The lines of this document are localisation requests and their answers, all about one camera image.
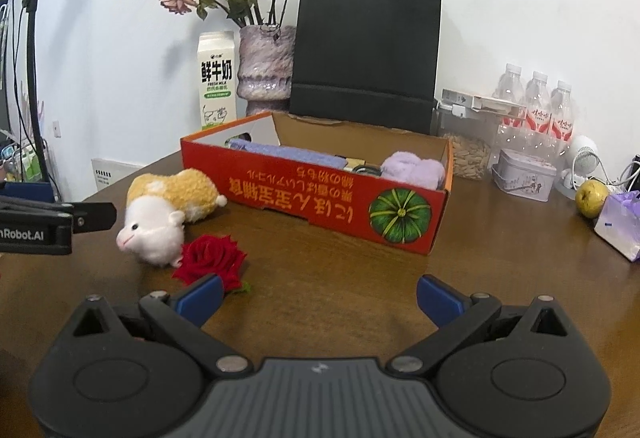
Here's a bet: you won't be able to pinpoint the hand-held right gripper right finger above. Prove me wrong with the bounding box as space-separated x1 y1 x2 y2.
385 274 570 372

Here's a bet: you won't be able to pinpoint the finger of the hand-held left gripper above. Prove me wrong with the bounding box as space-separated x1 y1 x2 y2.
0 196 117 235
0 182 55 203

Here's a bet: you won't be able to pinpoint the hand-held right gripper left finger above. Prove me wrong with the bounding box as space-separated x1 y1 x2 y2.
72 274 251 372

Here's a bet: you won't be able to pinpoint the red artificial rose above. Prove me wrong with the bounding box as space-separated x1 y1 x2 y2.
171 235 252 295

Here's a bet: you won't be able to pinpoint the plush hamster toy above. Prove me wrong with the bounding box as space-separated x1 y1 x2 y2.
116 169 228 267

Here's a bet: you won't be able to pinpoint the purple fluffy headband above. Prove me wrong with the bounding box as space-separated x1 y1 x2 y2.
381 150 446 191

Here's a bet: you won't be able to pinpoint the red cardboard box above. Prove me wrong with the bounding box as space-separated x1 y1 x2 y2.
181 111 454 257

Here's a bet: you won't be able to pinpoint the grey braided cable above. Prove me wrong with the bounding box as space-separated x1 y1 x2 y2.
345 157 385 179

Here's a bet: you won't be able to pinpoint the purple knit pouch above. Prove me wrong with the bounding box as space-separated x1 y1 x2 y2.
225 140 346 171

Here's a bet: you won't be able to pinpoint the black light stand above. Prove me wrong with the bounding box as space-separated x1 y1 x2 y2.
20 0 61 199

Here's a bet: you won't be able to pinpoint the clear jar of seeds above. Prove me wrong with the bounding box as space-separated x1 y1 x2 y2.
435 105 493 181

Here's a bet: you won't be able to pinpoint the grey tin box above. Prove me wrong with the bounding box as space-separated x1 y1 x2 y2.
491 149 557 203

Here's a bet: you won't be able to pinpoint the white green milk carton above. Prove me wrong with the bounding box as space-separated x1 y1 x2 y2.
196 31 237 131

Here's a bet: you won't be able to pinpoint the purple tissue pack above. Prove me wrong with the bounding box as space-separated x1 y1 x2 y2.
594 190 640 263

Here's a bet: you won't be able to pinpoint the small white fan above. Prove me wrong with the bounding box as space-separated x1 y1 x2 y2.
557 135 599 199

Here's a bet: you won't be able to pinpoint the flat white box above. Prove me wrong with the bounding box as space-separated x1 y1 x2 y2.
441 88 526 115

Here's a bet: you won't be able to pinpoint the clear water bottle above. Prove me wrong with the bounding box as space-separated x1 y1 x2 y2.
492 64 526 151
525 71 552 153
550 80 575 156

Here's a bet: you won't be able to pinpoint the purple glass vase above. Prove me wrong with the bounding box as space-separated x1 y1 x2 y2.
236 24 297 117

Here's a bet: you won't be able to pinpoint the black paper bag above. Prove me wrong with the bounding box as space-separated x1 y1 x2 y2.
289 0 443 136

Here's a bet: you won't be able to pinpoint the white charger cables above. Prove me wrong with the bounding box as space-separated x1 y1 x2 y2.
600 155 640 193

